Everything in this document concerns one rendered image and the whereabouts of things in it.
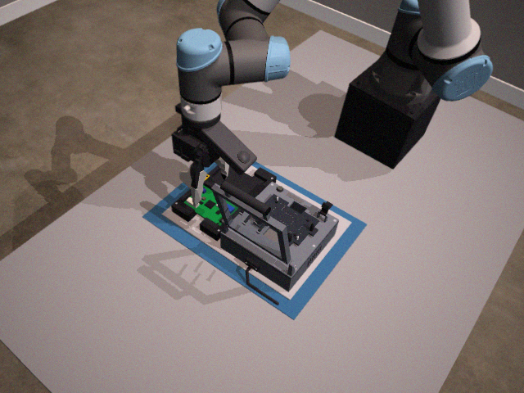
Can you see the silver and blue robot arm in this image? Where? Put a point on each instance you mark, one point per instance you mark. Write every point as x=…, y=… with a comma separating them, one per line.
x=448, y=41

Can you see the green circuit board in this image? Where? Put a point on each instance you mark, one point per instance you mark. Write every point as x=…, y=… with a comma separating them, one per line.
x=207, y=207

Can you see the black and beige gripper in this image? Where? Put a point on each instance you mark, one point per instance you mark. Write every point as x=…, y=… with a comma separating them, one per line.
x=189, y=146

